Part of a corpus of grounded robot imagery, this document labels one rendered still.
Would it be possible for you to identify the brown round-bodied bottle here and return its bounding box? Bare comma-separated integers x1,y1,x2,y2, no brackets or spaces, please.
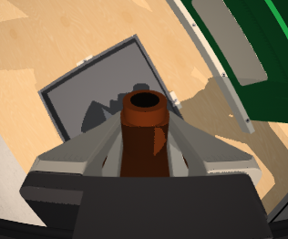
119,89,170,177

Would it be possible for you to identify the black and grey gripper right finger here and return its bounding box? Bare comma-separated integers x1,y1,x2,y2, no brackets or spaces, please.
167,111,262,186

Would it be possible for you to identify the green crate with dividers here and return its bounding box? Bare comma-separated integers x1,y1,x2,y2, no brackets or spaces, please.
181,0,288,123

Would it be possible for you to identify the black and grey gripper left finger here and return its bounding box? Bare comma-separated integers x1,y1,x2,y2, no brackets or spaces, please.
29,111,123,177

